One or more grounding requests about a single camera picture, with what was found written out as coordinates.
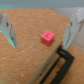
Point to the wooden drawer box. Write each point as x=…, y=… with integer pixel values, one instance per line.
x=26, y=63

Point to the pink block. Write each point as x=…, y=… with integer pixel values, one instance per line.
x=47, y=37

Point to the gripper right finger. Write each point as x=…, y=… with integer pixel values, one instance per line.
x=71, y=30

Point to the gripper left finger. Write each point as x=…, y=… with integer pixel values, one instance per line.
x=8, y=29

